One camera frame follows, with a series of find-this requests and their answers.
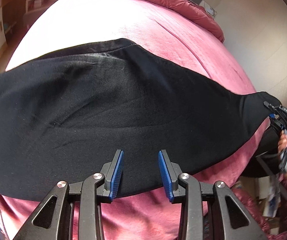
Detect black embroidered pants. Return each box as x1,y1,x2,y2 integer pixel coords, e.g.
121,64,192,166
0,38,282,202

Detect red duvet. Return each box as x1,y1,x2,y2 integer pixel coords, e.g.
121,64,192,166
84,0,225,43

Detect white nightstand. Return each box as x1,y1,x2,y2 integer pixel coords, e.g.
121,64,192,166
24,0,65,18

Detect dark cloth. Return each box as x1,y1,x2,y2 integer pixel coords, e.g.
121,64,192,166
240,124,284,178

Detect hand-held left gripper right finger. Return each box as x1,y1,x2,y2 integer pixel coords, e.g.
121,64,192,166
158,149,269,240

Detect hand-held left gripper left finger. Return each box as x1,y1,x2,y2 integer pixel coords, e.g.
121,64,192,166
12,149,125,240

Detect bed with pink sheet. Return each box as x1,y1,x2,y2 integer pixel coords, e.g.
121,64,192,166
0,0,266,240

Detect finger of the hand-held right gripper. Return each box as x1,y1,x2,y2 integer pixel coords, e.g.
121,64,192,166
268,114,285,132
263,101,280,112

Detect printed box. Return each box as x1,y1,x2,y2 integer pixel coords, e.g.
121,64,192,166
261,175,282,218

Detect floral bedside panel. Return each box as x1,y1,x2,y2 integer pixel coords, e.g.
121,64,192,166
205,4,218,18

